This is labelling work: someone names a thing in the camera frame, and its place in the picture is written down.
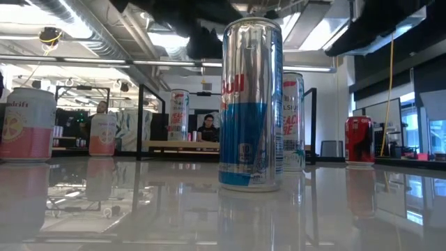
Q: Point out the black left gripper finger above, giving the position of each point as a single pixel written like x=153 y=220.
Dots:
x=205 y=42

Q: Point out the white slim energy drink can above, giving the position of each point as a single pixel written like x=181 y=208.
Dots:
x=178 y=118
x=294 y=122

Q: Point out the silver blue energy drink can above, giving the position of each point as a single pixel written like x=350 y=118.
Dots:
x=251 y=132

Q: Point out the pink white sparkling water can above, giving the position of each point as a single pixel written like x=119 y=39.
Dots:
x=28 y=139
x=102 y=139

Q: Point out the red cola can black lettering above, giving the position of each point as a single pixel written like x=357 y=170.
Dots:
x=352 y=139

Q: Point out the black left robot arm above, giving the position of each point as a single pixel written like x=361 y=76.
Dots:
x=132 y=5

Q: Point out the long white ceiling light bar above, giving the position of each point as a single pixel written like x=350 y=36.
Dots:
x=163 y=63

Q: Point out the person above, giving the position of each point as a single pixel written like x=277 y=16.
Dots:
x=208 y=134
x=101 y=106

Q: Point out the small white background cup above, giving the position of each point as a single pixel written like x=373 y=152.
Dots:
x=194 y=136

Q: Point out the grey waste bin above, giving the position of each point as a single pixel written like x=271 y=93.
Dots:
x=331 y=149

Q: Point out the black pegboard rack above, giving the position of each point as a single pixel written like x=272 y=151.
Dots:
x=378 y=143

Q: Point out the small red box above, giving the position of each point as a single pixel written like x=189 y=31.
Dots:
x=422 y=157

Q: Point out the wooden shelf with black frame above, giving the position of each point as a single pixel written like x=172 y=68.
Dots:
x=157 y=144

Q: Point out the silver rectangular duct hood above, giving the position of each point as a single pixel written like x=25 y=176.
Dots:
x=334 y=35

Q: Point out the black ceiling camera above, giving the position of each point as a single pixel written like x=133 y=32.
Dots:
x=49 y=35

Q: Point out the grey board with black frame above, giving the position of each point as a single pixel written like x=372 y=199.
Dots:
x=380 y=111

